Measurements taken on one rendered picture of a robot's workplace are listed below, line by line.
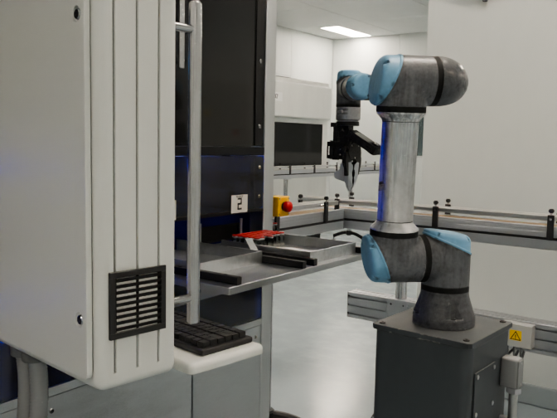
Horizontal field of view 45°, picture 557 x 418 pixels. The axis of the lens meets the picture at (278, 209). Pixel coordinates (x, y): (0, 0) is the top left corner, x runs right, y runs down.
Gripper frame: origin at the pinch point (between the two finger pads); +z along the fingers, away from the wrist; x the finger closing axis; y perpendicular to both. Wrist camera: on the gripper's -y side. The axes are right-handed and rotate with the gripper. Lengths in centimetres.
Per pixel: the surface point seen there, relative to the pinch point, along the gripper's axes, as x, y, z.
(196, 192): 87, -19, -4
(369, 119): -788, 441, -51
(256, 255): 30.9, 12.2, 19.0
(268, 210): -8.4, 39.0, 10.8
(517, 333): -80, -29, 58
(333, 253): 7.4, 1.2, 19.9
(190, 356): 85, -15, 29
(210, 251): 29.0, 31.9, 20.3
